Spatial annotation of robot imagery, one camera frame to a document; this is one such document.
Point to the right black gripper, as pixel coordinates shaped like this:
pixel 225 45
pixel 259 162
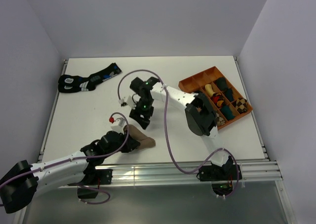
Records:
pixel 136 113

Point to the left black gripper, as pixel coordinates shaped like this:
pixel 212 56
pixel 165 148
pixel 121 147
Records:
pixel 131 144

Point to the brown sock red stripes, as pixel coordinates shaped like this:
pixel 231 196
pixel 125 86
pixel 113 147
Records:
pixel 145 141

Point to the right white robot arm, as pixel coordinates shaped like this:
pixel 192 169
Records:
pixel 199 113

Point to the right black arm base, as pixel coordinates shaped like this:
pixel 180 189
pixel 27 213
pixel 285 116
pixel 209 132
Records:
pixel 226 177

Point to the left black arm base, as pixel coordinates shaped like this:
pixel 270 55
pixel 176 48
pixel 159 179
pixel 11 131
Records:
pixel 97 177

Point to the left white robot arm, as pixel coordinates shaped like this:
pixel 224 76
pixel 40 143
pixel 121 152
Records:
pixel 24 181

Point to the yellow rolled sock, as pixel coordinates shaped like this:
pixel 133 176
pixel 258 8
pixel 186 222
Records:
pixel 209 90

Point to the black blue patterned sock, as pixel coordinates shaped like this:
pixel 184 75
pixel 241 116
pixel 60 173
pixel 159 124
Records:
pixel 73 84

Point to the red black rolled sock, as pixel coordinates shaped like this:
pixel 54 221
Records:
pixel 218 100

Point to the brown argyle rolled sock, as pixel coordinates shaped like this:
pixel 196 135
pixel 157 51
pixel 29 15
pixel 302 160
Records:
pixel 219 120

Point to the dark green rolled sock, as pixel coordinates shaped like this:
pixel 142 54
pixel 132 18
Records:
pixel 221 83

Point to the orange compartment tray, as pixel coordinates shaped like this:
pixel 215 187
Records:
pixel 196 83

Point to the dark teal rolled sock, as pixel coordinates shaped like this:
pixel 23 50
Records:
pixel 229 94

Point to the brown checkered rolled sock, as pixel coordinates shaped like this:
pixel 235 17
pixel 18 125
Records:
pixel 241 105

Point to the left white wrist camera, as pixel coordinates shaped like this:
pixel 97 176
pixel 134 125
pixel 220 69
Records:
pixel 117 125

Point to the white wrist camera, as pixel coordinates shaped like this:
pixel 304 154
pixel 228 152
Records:
pixel 117 125
pixel 127 102

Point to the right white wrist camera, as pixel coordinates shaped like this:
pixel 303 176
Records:
pixel 127 102

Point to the aluminium table rail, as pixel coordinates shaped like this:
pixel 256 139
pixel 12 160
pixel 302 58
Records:
pixel 168 174

